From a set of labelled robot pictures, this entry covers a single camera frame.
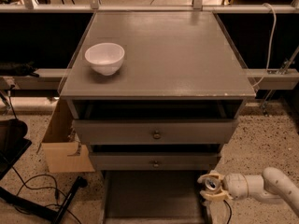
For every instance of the grey bottom drawer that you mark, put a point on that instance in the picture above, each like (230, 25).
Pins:
(153, 197)

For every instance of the white bowl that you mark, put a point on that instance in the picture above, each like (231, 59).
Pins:
(105, 58)

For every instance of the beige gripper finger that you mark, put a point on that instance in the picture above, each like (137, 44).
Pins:
(213, 173)
(216, 196)

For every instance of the grey top drawer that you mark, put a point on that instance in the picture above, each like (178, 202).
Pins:
(166, 132)

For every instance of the black stand base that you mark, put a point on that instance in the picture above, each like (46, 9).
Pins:
(54, 217)

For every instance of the grey drawer cabinet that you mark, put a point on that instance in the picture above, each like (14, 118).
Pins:
(177, 66)

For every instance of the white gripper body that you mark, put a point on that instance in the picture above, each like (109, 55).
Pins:
(234, 185)

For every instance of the black cloth bag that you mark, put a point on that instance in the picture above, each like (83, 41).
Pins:
(18, 69)

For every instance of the cardboard box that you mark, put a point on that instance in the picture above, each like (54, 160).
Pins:
(63, 151)

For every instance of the grey drawer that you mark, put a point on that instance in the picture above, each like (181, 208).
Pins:
(154, 161)
(153, 197)
(166, 132)

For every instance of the grey middle drawer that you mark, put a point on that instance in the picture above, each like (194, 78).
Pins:
(154, 161)

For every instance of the redbull can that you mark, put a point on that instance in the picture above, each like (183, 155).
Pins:
(212, 183)

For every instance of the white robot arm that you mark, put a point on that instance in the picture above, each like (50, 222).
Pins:
(271, 186)

